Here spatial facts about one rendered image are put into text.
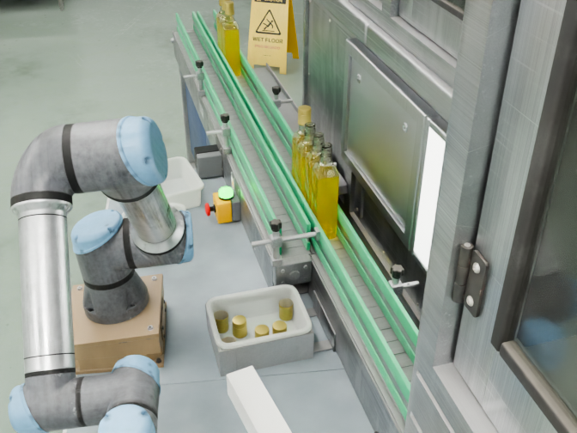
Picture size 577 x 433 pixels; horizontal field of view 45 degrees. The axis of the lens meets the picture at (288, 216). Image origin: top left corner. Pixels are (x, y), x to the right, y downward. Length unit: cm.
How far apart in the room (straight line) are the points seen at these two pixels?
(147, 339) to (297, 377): 35
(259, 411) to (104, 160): 62
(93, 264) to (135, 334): 18
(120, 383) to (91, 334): 54
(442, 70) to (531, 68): 90
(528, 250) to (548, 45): 15
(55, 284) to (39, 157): 20
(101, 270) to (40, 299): 45
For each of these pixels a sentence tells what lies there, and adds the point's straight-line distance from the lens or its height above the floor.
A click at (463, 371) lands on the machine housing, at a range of 68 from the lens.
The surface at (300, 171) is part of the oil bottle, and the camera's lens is 180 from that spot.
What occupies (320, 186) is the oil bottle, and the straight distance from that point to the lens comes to 168.
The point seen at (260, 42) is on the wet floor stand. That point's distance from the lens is 510.
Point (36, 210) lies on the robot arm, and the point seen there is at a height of 132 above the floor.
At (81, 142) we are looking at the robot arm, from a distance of 115.
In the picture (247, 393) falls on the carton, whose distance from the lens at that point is 149.
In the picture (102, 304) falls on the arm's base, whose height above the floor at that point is 90.
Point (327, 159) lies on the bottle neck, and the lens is 167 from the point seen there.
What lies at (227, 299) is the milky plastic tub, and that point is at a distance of 167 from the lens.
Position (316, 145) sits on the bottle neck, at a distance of 171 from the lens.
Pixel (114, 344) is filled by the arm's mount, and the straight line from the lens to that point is 160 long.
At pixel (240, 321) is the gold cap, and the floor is 81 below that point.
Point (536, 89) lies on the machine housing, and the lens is 50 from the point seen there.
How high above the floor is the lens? 192
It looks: 34 degrees down
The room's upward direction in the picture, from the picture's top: straight up
